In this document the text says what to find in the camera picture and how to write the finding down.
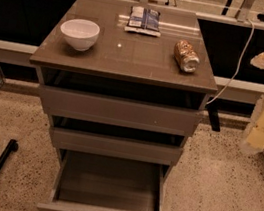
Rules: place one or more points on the grey bottom drawer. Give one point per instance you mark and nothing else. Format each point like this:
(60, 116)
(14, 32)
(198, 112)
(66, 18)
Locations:
(88, 182)

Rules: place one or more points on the grey drawer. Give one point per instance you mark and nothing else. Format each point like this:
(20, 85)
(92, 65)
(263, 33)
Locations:
(116, 111)
(88, 182)
(114, 146)

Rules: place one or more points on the grey drawer cabinet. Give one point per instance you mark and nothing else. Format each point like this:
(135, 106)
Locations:
(127, 66)

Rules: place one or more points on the grey top drawer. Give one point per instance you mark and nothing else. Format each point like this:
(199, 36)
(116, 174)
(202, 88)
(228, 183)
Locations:
(116, 111)

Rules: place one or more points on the grey middle drawer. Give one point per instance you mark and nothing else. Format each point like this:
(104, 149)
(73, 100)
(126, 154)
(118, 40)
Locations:
(114, 146)

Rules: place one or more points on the crushed golden can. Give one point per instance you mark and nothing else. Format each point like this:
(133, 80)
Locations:
(186, 56)

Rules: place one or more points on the blue white snack bag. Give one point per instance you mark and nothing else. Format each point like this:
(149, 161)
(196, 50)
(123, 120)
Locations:
(143, 21)

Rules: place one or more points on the white ceramic bowl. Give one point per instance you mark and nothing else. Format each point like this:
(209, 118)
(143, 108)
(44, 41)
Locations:
(80, 34)

